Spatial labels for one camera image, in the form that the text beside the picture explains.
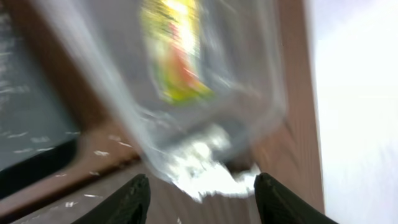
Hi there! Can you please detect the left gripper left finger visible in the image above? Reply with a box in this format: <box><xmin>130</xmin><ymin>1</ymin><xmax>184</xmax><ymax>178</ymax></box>
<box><xmin>73</xmin><ymin>174</ymin><xmax>151</xmax><ymax>224</ymax></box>

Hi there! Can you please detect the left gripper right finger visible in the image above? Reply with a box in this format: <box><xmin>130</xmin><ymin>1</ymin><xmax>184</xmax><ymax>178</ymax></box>
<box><xmin>254</xmin><ymin>173</ymin><xmax>337</xmax><ymax>224</ymax></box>

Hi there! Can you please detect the yellow green snack wrapper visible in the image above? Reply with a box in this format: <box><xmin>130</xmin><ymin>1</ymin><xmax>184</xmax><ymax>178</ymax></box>
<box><xmin>141</xmin><ymin>0</ymin><xmax>213</xmax><ymax>104</ymax></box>

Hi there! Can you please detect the brown serving tray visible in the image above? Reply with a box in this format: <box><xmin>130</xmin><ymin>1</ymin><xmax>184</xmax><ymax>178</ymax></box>
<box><xmin>9</xmin><ymin>161</ymin><xmax>262</xmax><ymax>224</ymax></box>

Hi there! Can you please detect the black rectangular tray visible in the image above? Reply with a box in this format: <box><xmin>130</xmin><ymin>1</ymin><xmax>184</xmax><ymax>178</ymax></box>
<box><xmin>1</xmin><ymin>7</ymin><xmax>80</xmax><ymax>198</ymax></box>

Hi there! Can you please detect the clear plastic bin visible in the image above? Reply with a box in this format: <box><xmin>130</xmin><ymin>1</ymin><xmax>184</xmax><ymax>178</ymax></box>
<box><xmin>32</xmin><ymin>0</ymin><xmax>287</xmax><ymax>182</ymax></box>

